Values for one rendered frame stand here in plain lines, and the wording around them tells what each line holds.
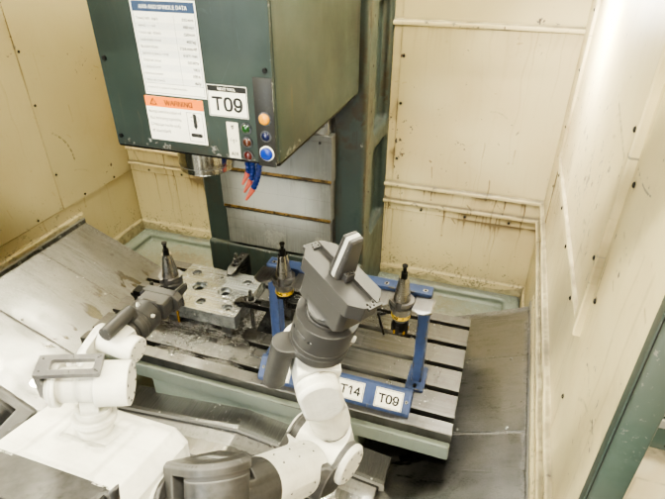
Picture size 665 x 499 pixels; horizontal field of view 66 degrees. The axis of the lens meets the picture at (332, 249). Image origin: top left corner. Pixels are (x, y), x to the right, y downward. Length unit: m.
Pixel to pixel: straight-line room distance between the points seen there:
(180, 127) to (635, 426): 1.06
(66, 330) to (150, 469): 1.50
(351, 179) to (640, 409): 1.38
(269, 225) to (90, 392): 1.40
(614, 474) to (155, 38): 1.16
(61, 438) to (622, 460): 0.78
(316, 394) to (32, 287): 1.80
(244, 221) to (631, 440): 1.68
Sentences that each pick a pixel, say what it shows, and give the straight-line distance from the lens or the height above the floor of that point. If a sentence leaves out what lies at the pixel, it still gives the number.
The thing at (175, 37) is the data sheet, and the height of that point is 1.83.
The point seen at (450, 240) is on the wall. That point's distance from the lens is 2.36.
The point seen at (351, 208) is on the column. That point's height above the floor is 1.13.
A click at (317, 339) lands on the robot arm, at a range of 0.68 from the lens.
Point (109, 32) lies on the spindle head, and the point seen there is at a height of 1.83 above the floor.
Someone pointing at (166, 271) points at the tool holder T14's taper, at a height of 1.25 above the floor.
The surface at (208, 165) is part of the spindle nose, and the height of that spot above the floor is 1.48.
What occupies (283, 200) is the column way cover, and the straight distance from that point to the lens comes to 2.02.
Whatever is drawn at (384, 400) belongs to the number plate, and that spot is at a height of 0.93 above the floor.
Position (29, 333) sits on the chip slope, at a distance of 2.26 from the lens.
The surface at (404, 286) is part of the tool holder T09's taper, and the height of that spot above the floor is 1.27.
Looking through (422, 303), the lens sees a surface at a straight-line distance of 1.34.
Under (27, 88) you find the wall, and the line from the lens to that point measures 2.44.
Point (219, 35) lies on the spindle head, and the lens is 1.18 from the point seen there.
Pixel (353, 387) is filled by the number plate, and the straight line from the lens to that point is 1.49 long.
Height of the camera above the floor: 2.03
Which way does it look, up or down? 32 degrees down
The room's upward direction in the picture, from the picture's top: straight up
